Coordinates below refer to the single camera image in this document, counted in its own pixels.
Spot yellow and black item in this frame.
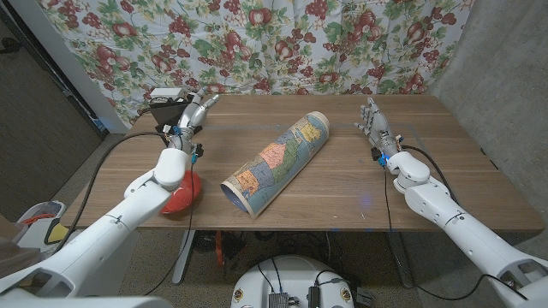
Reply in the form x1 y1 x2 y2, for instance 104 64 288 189
44 217 72 246

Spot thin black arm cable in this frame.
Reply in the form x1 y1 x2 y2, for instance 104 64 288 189
382 164 394 234
143 162 196 297

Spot black fan under table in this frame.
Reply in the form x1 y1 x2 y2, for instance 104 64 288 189
191 230 217 254

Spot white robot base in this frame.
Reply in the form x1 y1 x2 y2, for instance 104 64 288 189
230 255 356 308

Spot rolled colourful map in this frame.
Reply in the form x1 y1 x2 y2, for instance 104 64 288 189
220 110 331 220

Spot black door handle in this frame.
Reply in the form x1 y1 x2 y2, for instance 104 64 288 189
0 37 21 56

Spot floral fruit print backdrop cloth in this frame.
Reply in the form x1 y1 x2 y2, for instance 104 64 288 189
36 0 476 127

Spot grey tape strip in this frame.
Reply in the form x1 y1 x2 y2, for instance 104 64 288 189
200 122 423 131

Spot dark table leg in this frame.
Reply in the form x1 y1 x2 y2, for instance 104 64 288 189
384 230 415 290

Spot white adapter box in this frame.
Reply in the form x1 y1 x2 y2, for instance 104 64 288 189
149 87 186 101

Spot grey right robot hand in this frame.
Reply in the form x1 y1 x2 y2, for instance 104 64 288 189
353 96 403 158

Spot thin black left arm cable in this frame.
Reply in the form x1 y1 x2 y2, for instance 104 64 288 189
143 162 196 297

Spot red bowl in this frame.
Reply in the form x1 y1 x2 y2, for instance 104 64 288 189
160 169 202 215

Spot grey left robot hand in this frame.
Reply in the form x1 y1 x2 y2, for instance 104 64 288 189
170 87 222 146

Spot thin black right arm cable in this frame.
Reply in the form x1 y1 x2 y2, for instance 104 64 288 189
382 164 394 234

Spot white table leg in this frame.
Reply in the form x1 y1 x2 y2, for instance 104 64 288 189
171 229 197 286

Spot dark brown door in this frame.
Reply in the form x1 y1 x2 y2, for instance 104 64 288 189
0 8 108 223

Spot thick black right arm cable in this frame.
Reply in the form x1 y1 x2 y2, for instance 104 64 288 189
400 144 462 206

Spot white robot torso edge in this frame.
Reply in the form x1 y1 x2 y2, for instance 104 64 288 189
0 295 175 308

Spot black cable on floor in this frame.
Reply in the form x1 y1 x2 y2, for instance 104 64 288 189
414 273 530 301

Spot white bin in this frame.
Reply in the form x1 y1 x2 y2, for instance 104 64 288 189
16 199 66 253

